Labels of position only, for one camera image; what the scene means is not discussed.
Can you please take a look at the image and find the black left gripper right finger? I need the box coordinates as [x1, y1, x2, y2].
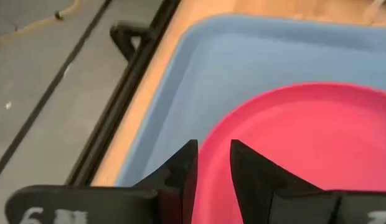
[230, 139, 386, 224]

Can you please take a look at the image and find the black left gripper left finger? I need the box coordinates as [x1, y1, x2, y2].
[5, 139, 199, 224]

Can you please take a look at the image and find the pink round plate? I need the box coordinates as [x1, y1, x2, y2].
[190, 81, 386, 224]

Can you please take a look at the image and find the blue plastic tray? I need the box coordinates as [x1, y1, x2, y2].
[114, 12, 386, 187]

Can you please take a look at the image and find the black table clamp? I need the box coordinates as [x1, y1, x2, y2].
[109, 21, 155, 62]

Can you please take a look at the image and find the black table frame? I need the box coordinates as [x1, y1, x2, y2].
[65, 0, 183, 187]

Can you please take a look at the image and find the tan floor cable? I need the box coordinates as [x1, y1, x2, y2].
[0, 0, 82, 43]

